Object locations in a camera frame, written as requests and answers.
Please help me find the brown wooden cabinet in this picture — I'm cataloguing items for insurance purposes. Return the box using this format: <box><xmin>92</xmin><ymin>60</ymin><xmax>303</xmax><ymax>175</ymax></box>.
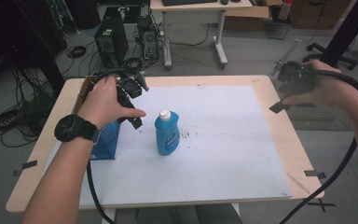
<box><xmin>288</xmin><ymin>0</ymin><xmax>353</xmax><ymax>31</ymax></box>

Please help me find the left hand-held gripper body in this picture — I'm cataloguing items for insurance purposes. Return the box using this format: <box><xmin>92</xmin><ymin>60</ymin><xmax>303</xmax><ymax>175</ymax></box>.
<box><xmin>117</xmin><ymin>76</ymin><xmax>145</xmax><ymax>131</ymax></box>

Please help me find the person's right hand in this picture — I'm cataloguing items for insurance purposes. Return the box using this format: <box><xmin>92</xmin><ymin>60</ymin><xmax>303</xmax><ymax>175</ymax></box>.
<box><xmin>282</xmin><ymin>59</ymin><xmax>358</xmax><ymax>110</ymax></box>

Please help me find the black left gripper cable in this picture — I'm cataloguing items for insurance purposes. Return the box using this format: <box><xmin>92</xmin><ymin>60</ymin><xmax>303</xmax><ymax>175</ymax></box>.
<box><xmin>84</xmin><ymin>68</ymin><xmax>129</xmax><ymax>224</ymax></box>

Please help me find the grey metal rod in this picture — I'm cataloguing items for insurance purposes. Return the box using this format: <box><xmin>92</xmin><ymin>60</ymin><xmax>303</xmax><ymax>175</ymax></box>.
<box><xmin>270</xmin><ymin>38</ymin><xmax>302</xmax><ymax>77</ymax></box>

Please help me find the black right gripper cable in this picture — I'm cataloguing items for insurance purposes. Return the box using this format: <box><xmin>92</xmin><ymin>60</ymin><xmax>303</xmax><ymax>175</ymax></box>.
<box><xmin>278</xmin><ymin>68</ymin><xmax>358</xmax><ymax>224</ymax></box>

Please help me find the black tape strip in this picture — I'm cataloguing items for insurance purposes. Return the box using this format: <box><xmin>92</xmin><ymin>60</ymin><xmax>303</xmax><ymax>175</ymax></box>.
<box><xmin>12</xmin><ymin>160</ymin><xmax>39</xmax><ymax>177</ymax></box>
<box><xmin>303</xmin><ymin>169</ymin><xmax>327</xmax><ymax>180</ymax></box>

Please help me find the white foam mat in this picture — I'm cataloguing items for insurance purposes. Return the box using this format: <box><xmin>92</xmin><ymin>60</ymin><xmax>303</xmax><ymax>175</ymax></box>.
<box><xmin>43</xmin><ymin>84</ymin><xmax>294</xmax><ymax>209</ymax></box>

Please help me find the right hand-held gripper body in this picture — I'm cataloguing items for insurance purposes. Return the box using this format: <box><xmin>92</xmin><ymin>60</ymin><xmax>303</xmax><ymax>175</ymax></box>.
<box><xmin>268</xmin><ymin>60</ymin><xmax>317</xmax><ymax>115</ymax></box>

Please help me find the small coiled black cable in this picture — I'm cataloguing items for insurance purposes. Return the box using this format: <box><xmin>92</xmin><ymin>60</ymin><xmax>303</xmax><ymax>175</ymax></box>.
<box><xmin>65</xmin><ymin>45</ymin><xmax>88</xmax><ymax>60</ymax></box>

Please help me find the black office chair base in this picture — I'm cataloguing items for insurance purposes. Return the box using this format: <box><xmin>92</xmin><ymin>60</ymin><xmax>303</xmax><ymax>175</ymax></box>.
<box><xmin>302</xmin><ymin>41</ymin><xmax>358</xmax><ymax>71</ymax></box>

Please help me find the blue carton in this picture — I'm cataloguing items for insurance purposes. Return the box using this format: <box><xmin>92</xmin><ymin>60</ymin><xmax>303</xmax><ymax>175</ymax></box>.
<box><xmin>89</xmin><ymin>119</ymin><xmax>121</xmax><ymax>161</ymax></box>

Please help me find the bundle of black floor cables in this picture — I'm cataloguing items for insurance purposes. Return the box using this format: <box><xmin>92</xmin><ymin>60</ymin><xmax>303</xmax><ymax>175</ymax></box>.
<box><xmin>0</xmin><ymin>66</ymin><xmax>59</xmax><ymax>148</ymax></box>

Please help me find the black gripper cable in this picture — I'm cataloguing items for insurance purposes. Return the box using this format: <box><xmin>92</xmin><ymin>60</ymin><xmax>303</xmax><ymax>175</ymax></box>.
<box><xmin>84</xmin><ymin>68</ymin><xmax>129</xmax><ymax>224</ymax></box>
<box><xmin>278</xmin><ymin>68</ymin><xmax>358</xmax><ymax>224</ymax></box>

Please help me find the black computer tower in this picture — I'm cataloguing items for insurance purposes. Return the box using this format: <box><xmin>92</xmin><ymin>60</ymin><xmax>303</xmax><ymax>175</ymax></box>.
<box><xmin>93</xmin><ymin>16</ymin><xmax>130</xmax><ymax>69</ymax></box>

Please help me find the blue bottle with white cap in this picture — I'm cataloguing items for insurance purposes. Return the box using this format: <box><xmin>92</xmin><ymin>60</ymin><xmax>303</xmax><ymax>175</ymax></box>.
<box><xmin>154</xmin><ymin>109</ymin><xmax>181</xmax><ymax>157</ymax></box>

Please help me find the black keyboard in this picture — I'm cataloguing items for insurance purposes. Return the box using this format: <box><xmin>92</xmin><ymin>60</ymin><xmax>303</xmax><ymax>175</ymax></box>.
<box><xmin>161</xmin><ymin>0</ymin><xmax>219</xmax><ymax>7</ymax></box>

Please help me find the white desk with beige top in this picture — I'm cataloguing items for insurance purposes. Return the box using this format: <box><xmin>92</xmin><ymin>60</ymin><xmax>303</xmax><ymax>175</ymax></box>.
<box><xmin>149</xmin><ymin>0</ymin><xmax>254</xmax><ymax>70</ymax></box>

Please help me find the open grey computer case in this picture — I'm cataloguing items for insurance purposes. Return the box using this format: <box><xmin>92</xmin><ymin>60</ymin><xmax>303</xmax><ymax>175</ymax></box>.
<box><xmin>136</xmin><ymin>16</ymin><xmax>160</xmax><ymax>63</ymax></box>

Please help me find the person's left hand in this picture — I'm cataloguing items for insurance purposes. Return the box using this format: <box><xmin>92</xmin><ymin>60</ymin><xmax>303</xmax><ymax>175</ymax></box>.
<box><xmin>77</xmin><ymin>75</ymin><xmax>147</xmax><ymax>131</ymax></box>

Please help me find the black slanted post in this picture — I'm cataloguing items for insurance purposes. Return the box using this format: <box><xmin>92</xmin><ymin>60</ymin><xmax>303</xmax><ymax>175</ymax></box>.
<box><xmin>319</xmin><ymin>0</ymin><xmax>358</xmax><ymax>68</ymax></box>

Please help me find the dark stand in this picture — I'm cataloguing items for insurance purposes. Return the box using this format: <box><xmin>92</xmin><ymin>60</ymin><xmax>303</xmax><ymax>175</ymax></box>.
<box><xmin>10</xmin><ymin>0</ymin><xmax>67</xmax><ymax>92</ymax></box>

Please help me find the black wristwatch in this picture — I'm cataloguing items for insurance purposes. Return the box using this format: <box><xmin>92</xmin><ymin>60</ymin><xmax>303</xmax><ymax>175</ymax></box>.
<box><xmin>53</xmin><ymin>114</ymin><xmax>101</xmax><ymax>145</ymax></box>

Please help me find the black tape cross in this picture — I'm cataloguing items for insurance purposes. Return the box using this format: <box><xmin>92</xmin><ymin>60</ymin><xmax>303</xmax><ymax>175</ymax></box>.
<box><xmin>307</xmin><ymin>198</ymin><xmax>337</xmax><ymax>214</ymax></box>

